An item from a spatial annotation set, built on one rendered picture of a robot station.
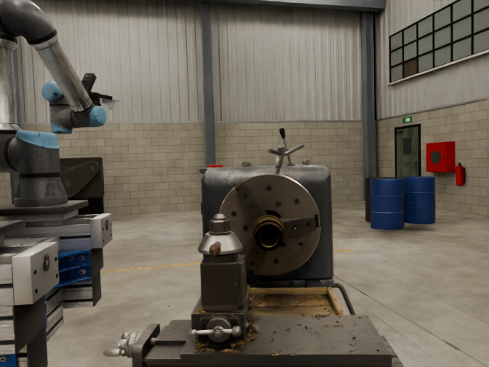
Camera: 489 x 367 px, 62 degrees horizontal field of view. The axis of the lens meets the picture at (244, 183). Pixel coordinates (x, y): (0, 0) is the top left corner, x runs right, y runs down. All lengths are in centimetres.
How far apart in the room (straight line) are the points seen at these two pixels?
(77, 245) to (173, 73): 1036
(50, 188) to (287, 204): 72
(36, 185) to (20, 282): 55
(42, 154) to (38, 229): 22
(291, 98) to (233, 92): 172
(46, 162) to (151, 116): 999
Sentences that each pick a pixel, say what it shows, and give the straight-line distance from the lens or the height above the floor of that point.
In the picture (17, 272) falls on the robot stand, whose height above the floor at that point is 109.
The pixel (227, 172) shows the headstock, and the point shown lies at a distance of 141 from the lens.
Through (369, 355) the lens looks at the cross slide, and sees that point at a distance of 71.
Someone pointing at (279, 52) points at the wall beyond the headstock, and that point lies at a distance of 1227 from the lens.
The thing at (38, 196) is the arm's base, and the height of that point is 119.
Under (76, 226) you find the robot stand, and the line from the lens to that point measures 133.
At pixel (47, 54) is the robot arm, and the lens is 150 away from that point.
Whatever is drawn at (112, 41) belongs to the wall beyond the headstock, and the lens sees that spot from 1173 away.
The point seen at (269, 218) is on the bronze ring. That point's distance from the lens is 112.
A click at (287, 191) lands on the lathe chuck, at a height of 118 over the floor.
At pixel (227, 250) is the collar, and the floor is 113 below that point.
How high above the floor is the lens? 127
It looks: 3 degrees down
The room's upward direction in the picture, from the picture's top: 2 degrees counter-clockwise
